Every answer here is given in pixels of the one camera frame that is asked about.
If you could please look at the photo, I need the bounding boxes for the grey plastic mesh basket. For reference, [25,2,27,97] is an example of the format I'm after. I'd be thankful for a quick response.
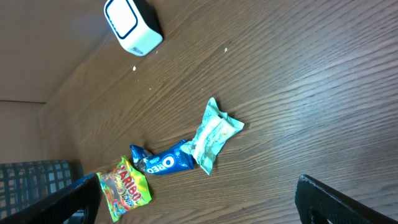
[0,160,83,220]

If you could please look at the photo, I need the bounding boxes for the mint green wipes pack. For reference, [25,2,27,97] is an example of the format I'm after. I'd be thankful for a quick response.
[181,97,244,175]

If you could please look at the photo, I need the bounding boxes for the blue Oreo cookie pack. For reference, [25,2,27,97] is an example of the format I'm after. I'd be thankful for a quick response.
[130,139,194,175]

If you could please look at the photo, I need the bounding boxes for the green Haribo candy bag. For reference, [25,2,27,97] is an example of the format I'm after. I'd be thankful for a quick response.
[96,156,152,222]

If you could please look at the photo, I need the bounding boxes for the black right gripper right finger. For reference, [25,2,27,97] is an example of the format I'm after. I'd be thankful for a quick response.
[295,175,397,224]

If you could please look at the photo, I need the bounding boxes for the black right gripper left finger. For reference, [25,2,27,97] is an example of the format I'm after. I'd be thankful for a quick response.
[1,174,102,224]

